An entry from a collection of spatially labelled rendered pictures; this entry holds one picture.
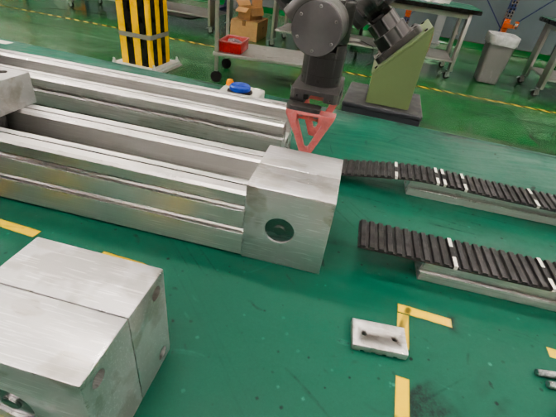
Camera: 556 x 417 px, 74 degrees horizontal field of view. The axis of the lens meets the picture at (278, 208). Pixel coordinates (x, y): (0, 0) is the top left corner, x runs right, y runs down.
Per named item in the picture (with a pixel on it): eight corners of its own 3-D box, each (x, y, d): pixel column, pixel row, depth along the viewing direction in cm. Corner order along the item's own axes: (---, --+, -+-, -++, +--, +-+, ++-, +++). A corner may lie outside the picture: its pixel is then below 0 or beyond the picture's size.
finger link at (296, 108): (279, 156, 54) (287, 93, 48) (289, 137, 60) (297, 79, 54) (324, 166, 53) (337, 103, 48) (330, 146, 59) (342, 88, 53)
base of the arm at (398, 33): (417, 28, 92) (376, 59, 98) (400, 0, 90) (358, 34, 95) (424, 30, 85) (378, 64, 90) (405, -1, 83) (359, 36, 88)
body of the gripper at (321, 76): (288, 100, 50) (296, 42, 46) (302, 81, 58) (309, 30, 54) (335, 109, 49) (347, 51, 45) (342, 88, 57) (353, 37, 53)
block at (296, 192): (329, 213, 51) (345, 150, 45) (318, 275, 41) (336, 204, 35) (266, 198, 52) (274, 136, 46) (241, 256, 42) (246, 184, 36)
